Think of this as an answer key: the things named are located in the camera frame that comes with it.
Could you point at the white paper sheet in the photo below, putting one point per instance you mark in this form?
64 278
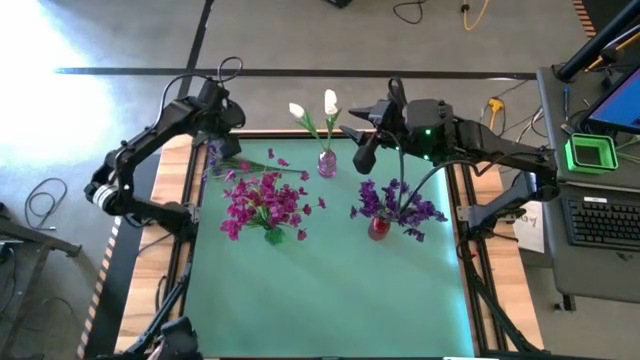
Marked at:
532 230

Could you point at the black mat with orange stripes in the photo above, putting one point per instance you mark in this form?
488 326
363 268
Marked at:
125 240
592 10

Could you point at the gray desk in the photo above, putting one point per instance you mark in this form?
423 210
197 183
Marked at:
590 275

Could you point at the black aluminium table frame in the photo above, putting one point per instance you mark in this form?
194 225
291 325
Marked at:
270 135

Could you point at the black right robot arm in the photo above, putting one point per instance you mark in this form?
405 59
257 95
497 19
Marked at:
500 145

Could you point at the green glass vase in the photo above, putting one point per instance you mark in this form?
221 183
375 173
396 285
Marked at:
274 236

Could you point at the black keyboard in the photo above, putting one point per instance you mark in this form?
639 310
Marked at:
600 225

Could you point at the black monitor stand pole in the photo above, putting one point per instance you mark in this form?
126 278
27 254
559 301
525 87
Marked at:
595 46

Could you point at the dark metal table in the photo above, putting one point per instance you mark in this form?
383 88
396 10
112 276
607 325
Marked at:
50 241

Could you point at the black frame brace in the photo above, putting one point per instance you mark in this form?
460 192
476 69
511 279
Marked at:
487 295
175 340

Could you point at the monitor with blue screen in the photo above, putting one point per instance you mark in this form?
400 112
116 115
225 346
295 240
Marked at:
622 105

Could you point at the teal table mat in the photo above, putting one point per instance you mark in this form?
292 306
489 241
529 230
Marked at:
325 290

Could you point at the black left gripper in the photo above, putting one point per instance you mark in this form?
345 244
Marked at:
222 115

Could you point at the red ribbed glass bottle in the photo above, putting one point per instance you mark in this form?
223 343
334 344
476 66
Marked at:
378 227

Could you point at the white artificial tulip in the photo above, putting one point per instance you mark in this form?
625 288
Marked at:
330 96
331 110
296 110

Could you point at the purple artificial flower spray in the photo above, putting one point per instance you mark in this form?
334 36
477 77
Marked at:
213 161
420 210
369 197

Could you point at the green plastic box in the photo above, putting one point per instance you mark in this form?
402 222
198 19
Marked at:
570 152

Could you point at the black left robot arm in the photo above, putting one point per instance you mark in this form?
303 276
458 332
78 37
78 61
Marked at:
130 150

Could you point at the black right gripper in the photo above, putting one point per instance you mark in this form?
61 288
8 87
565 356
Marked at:
392 122

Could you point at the pink ribbed glass bottle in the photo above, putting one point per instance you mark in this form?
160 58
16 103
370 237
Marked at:
327 165

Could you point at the magenta artificial flower spray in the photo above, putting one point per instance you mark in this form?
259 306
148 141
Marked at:
295 215
240 210
280 195
244 166

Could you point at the wooden table board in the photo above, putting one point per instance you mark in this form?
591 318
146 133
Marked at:
150 260

